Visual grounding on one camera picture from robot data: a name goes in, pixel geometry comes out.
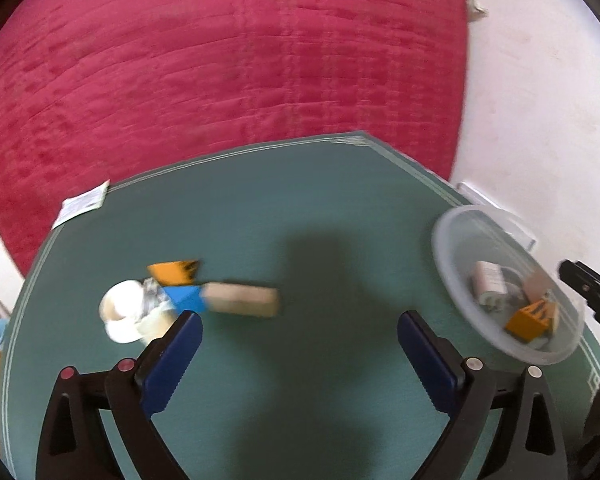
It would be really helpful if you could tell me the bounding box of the plain wooden block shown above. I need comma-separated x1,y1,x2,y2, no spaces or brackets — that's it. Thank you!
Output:
522,269,556,304

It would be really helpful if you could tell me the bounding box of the orange striped wedge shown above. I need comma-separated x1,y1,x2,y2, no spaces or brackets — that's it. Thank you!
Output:
505,300,555,342
147,260,199,286

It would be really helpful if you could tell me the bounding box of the clear plastic bowl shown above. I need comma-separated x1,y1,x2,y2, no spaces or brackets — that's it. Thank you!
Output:
431,205,584,366

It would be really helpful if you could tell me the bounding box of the blue block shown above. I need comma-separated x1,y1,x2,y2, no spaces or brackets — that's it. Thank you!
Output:
162,285,208,314

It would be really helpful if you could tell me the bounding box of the white charger plug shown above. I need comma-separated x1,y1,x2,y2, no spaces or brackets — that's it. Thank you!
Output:
472,261,507,309

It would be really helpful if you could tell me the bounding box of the long wooden block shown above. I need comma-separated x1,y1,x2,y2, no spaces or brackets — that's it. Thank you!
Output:
200,282,280,318

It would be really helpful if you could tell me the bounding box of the white round cap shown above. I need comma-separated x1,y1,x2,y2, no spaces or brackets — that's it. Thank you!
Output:
98,280,144,344

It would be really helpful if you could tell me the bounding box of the white striped wedge on table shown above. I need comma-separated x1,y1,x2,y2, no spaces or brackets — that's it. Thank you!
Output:
135,278,178,346

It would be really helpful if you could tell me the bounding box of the orange striped wedge on table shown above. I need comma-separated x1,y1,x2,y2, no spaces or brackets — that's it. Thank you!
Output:
147,260,199,286

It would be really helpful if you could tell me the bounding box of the white paper slip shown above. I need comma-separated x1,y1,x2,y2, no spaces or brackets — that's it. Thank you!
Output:
52,180,110,230

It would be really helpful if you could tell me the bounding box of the green table mat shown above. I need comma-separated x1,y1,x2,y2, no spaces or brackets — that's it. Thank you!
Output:
0,134,600,479

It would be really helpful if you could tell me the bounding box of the red quilted bedspread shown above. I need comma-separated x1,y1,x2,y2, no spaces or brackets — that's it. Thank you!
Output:
0,0,468,272

